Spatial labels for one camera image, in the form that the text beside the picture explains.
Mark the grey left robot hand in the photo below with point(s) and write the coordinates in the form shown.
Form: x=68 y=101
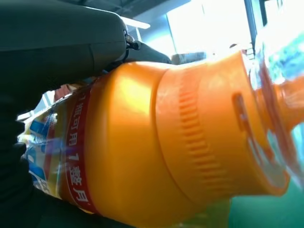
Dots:
x=47 y=41

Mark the ceiling light strip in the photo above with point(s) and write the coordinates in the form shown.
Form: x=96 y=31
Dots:
x=135 y=22

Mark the green table mat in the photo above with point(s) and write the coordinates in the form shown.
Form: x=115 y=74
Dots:
x=265 y=210

